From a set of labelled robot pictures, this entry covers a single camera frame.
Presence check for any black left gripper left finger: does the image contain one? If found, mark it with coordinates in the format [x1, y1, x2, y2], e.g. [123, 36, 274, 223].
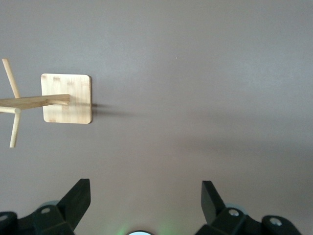
[0, 178, 92, 235]

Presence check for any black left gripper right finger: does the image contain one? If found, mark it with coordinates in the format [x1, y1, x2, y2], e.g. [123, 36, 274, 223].
[195, 180, 301, 235]

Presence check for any wooden cup rack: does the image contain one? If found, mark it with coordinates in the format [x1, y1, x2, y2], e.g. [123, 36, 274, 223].
[0, 58, 92, 148]

